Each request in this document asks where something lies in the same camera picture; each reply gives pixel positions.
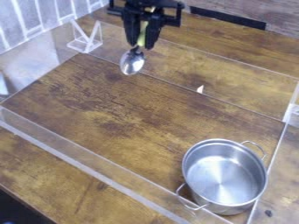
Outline clear acrylic triangular bracket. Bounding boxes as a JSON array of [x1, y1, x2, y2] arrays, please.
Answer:
[[66, 20, 102, 53]]

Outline stainless steel pot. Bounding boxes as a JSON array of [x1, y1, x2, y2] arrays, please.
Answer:
[[174, 138, 266, 215]]

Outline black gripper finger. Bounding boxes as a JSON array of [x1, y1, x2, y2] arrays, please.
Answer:
[[144, 14, 164, 50], [122, 12, 140, 46]]

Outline clear acrylic right bracket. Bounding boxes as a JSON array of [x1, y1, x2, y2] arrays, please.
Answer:
[[282, 82, 299, 129]]

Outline clear acrylic front barrier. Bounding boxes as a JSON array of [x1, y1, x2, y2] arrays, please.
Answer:
[[0, 106, 233, 224]]

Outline black wall slot strip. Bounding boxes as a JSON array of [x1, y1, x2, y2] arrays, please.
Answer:
[[190, 6, 266, 31]]

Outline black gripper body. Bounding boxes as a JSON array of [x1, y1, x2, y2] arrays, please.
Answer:
[[106, 0, 184, 27]]

